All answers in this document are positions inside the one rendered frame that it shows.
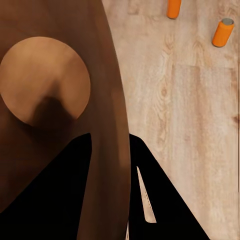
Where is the trash can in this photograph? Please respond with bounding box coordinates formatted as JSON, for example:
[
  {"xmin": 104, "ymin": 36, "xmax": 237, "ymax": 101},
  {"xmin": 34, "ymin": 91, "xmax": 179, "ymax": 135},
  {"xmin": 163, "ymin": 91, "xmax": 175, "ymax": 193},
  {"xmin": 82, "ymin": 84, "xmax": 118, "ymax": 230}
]
[{"xmin": 0, "ymin": 0, "xmax": 131, "ymax": 240}]

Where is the can of soda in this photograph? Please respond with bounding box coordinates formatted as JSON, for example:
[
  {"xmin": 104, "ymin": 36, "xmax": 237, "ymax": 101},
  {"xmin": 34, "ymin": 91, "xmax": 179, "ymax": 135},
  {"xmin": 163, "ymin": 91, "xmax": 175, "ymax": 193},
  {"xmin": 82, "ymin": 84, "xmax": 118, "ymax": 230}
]
[
  {"xmin": 212, "ymin": 17, "xmax": 235, "ymax": 47},
  {"xmin": 167, "ymin": 0, "xmax": 182, "ymax": 19}
]

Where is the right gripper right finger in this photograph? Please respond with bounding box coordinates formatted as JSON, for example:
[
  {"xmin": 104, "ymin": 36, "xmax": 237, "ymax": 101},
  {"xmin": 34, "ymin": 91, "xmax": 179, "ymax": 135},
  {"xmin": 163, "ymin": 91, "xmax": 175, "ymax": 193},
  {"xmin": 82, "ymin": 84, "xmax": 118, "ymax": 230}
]
[{"xmin": 128, "ymin": 134, "xmax": 210, "ymax": 240}]

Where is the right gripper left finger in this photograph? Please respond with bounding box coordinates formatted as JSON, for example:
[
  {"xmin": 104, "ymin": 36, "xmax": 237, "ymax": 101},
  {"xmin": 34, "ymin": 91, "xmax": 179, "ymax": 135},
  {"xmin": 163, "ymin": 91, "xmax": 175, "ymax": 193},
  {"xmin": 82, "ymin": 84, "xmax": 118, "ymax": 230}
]
[{"xmin": 0, "ymin": 133, "xmax": 92, "ymax": 240}]

